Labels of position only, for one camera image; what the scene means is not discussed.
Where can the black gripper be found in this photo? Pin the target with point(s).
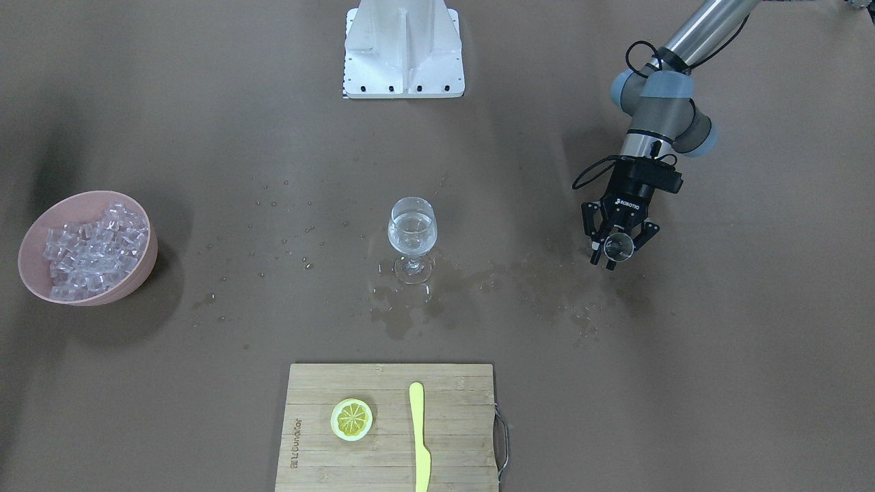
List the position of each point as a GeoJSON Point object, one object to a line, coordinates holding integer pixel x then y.
{"type": "Point", "coordinates": [625, 203]}

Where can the steel jigger measuring cup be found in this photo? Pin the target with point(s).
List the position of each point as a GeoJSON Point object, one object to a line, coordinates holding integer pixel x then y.
{"type": "Point", "coordinates": [618, 247]}

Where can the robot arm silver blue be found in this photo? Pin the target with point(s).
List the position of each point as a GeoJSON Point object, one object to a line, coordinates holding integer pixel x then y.
{"type": "Point", "coordinates": [665, 123]}

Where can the clear wine glass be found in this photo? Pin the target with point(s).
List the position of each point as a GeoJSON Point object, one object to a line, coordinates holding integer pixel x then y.
{"type": "Point", "coordinates": [412, 232]}

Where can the clear ice cubes pile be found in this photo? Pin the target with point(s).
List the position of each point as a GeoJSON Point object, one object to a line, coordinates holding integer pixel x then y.
{"type": "Point", "coordinates": [86, 259]}

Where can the bamboo cutting board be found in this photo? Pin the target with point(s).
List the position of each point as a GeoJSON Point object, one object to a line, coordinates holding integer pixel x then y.
{"type": "Point", "coordinates": [458, 428]}

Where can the yellow plastic knife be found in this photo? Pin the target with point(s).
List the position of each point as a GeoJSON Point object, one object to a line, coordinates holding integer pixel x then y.
{"type": "Point", "coordinates": [423, 459]}

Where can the yellow lemon slice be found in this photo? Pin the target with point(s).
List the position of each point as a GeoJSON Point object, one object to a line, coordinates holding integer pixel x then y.
{"type": "Point", "coordinates": [351, 419]}

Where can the pink bowl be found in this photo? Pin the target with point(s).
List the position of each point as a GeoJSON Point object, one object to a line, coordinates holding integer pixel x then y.
{"type": "Point", "coordinates": [82, 207]}

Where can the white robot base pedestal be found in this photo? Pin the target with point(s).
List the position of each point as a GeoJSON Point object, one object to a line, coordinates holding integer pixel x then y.
{"type": "Point", "coordinates": [403, 49]}

